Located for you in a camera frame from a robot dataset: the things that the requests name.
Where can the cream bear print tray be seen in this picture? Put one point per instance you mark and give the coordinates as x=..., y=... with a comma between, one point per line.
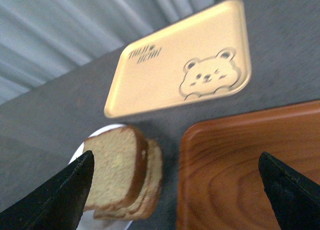
x=205, y=56

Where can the brown wooden tray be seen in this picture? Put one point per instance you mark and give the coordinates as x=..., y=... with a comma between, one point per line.
x=219, y=184

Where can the grey pleated curtain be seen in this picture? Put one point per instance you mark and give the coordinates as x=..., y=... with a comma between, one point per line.
x=44, y=39

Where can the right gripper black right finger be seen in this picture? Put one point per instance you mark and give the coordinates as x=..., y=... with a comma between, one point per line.
x=294, y=198

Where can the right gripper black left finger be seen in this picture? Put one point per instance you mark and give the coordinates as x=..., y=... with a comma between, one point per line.
x=58, y=204

